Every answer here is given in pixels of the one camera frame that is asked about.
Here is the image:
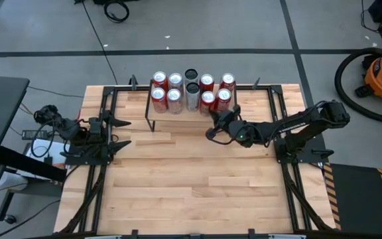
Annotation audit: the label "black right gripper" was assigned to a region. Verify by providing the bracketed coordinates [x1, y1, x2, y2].
[209, 104, 243, 133]

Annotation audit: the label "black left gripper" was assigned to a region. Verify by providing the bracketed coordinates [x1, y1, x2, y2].
[90, 111, 132, 160]

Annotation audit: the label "red soda can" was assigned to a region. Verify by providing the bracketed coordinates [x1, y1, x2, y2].
[200, 90, 216, 117]
[152, 70, 169, 91]
[214, 88, 233, 113]

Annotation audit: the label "red Coke Zero can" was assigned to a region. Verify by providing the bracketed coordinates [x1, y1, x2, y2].
[199, 73, 216, 94]
[220, 72, 237, 92]

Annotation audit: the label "tall silver Celsius can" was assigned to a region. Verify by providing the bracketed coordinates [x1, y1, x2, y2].
[184, 68, 200, 86]
[185, 82, 201, 112]

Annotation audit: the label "silver Diet Coke can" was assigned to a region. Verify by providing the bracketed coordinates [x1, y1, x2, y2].
[168, 72, 184, 92]
[166, 88, 184, 116]

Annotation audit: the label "red Fanta can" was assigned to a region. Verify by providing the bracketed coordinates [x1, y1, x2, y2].
[150, 87, 168, 114]

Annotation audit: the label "wooden shelf with black legs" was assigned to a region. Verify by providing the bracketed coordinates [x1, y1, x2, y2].
[143, 82, 239, 133]

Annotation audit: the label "white paper sheets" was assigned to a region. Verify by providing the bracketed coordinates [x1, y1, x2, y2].
[16, 138, 69, 180]

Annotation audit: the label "black power adapter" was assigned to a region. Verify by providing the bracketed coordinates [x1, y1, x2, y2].
[21, 129, 48, 141]

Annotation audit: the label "black mat with hazard stripes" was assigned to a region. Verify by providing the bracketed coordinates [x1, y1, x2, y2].
[323, 161, 382, 237]

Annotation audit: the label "black metal table frame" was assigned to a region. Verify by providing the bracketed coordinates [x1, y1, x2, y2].
[54, 75, 338, 239]

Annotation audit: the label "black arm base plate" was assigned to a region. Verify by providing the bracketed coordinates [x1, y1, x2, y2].
[273, 136, 334, 164]
[60, 151, 113, 166]

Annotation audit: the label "long black floor cable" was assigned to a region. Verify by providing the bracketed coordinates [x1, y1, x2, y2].
[74, 0, 119, 86]

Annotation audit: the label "coiled black cable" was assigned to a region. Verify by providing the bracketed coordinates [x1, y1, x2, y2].
[103, 0, 131, 24]

